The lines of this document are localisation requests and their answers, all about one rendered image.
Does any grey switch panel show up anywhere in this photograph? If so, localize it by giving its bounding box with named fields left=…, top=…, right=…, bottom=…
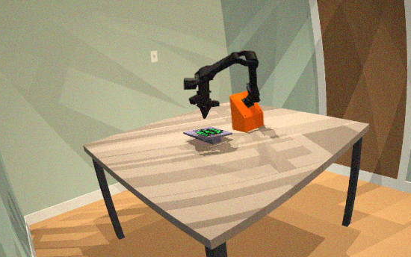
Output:
left=183, top=127, right=232, bottom=145

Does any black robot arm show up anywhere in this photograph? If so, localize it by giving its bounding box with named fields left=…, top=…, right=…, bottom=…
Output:
left=184, top=50, right=261, bottom=108

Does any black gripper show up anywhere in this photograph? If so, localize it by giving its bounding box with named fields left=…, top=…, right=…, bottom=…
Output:
left=197, top=89, right=220, bottom=119

